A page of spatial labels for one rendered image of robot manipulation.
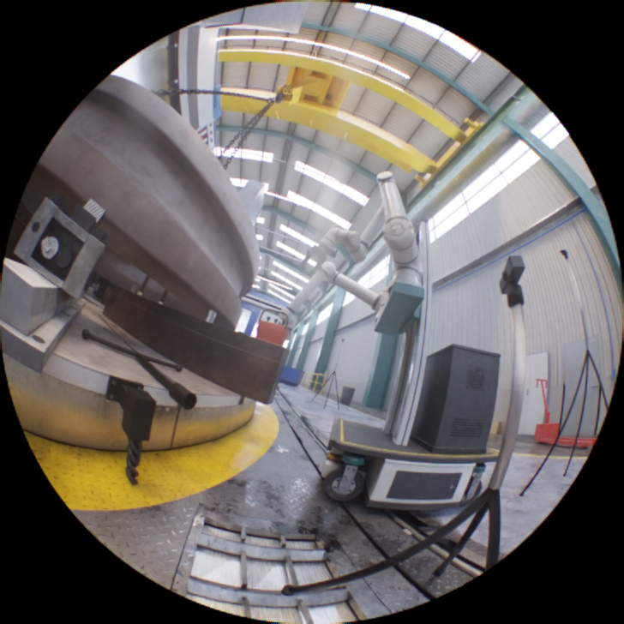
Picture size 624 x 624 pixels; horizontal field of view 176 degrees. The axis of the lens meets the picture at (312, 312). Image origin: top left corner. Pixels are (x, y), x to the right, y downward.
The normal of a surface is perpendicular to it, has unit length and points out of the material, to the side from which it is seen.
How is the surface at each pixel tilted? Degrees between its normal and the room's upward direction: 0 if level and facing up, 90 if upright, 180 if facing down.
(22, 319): 90
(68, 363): 90
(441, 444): 90
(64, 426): 90
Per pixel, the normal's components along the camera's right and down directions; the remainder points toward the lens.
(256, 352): -0.05, -0.35
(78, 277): 0.87, 0.09
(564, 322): -0.93, -0.34
